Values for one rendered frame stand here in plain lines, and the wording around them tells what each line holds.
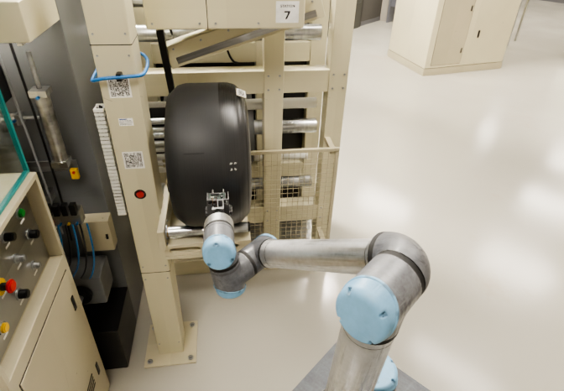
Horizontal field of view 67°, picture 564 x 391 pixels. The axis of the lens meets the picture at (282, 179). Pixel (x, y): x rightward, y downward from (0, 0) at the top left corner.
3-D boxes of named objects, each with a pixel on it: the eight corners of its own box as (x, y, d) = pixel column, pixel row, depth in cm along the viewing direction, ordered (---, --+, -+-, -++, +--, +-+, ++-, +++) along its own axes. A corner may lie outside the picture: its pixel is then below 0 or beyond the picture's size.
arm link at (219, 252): (206, 275, 118) (197, 247, 113) (207, 249, 129) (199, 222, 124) (239, 268, 119) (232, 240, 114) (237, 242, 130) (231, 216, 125)
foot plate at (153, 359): (143, 368, 221) (143, 366, 219) (150, 325, 243) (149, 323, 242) (195, 362, 224) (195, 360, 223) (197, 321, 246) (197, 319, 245)
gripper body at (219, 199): (229, 190, 140) (230, 209, 129) (230, 212, 144) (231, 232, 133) (206, 191, 139) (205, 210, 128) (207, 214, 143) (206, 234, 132)
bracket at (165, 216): (159, 251, 173) (156, 232, 167) (168, 195, 205) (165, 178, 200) (168, 250, 173) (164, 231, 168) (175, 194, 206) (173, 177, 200)
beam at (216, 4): (146, 30, 160) (139, -13, 152) (154, 15, 181) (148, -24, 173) (304, 29, 168) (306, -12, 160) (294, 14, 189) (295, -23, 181)
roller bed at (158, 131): (143, 175, 210) (133, 121, 194) (147, 160, 222) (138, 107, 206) (184, 174, 212) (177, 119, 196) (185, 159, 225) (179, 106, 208)
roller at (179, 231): (164, 236, 172) (164, 225, 174) (166, 238, 176) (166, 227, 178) (250, 230, 177) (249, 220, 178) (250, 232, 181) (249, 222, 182)
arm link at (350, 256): (441, 220, 87) (257, 228, 140) (411, 252, 80) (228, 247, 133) (459, 268, 90) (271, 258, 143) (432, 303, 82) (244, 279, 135)
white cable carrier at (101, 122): (117, 216, 175) (92, 109, 149) (120, 208, 179) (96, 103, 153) (128, 215, 176) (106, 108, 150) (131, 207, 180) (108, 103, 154)
